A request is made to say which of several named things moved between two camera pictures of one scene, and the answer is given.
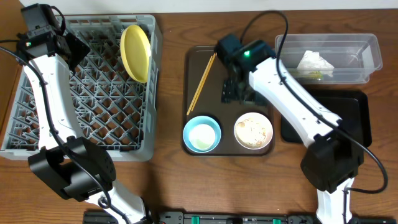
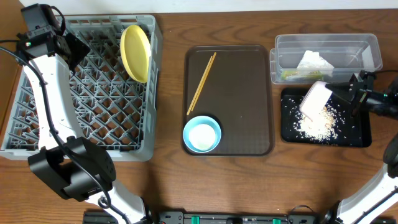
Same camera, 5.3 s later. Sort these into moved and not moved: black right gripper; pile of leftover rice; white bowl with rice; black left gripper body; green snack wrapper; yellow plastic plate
Moved: white bowl with rice; black right gripper; pile of leftover rice
Not moved: green snack wrapper; black left gripper body; yellow plastic plate
